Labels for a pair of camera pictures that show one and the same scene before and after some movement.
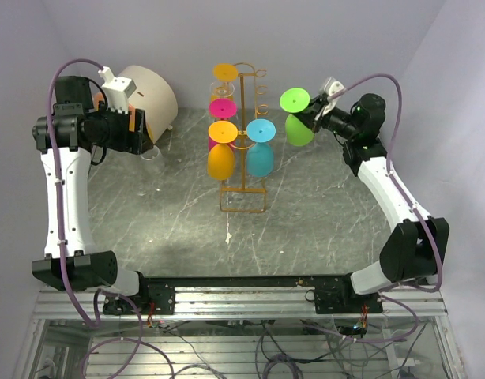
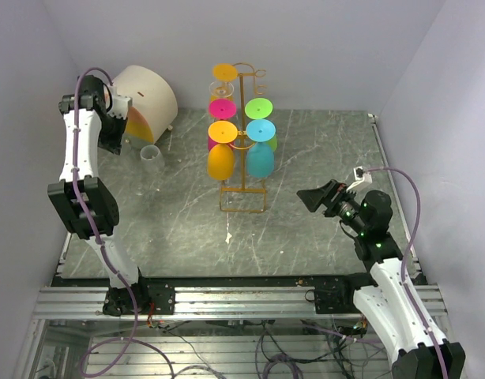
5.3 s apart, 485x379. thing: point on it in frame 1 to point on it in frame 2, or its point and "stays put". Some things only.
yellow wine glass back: [220, 155] stays put
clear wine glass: [152, 163] stays put
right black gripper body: [319, 104] to [344, 207]
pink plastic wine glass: [222, 108] stays put
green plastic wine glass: [298, 132] to [260, 108]
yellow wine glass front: [225, 72] stays put
